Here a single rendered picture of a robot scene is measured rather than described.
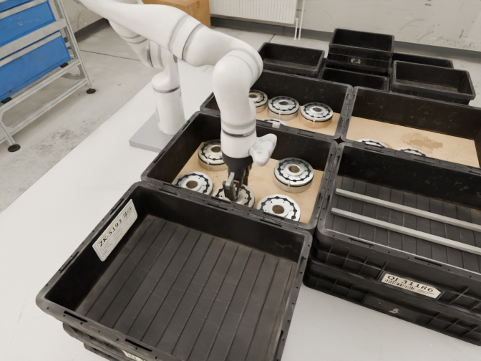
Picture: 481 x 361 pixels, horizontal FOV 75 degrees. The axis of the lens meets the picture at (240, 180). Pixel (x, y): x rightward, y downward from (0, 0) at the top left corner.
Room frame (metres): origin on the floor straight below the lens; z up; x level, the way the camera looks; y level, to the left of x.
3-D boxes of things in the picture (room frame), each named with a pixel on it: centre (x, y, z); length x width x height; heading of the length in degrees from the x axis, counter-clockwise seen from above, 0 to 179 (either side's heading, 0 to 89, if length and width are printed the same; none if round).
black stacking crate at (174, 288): (0.28, 0.10, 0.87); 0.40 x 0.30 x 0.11; 69
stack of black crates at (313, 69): (1.89, -0.29, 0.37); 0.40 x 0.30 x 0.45; 70
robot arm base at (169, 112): (0.97, 0.25, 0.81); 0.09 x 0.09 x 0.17; 76
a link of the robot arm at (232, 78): (0.52, 0.01, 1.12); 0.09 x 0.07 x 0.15; 157
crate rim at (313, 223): (0.56, -0.01, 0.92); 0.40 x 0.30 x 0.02; 69
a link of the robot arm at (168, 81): (0.96, 0.24, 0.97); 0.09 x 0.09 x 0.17; 88
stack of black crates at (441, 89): (1.62, -1.05, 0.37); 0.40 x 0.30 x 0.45; 70
